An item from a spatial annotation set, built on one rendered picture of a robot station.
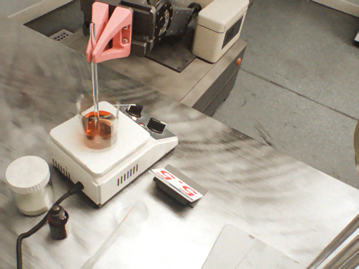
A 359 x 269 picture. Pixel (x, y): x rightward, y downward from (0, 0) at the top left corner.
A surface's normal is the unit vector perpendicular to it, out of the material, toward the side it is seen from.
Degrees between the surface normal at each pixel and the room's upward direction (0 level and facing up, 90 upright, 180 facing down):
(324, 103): 0
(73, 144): 0
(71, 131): 0
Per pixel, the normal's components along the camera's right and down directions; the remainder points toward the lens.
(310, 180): 0.14, -0.68
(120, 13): 0.04, -0.38
